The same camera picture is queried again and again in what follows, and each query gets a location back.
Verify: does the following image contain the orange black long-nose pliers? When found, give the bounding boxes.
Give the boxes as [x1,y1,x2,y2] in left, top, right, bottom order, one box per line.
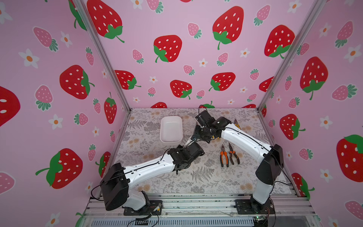
[228,143,240,165]

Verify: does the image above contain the white plastic storage box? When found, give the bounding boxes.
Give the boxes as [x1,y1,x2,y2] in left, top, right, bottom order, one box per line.
[160,116,183,146]

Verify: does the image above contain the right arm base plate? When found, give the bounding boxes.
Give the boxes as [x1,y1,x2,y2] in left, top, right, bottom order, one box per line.
[234,199,275,215]

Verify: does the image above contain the yellow black combination pliers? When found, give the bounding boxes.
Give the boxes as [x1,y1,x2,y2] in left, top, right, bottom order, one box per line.
[234,119,241,130]

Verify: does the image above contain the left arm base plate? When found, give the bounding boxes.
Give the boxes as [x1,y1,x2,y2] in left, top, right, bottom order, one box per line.
[123,200,163,216]

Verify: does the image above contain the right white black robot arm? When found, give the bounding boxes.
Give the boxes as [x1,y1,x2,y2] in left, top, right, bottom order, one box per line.
[192,110,284,205]

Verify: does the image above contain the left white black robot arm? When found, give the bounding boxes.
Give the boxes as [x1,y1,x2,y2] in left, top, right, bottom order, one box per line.
[100,142,205,213]

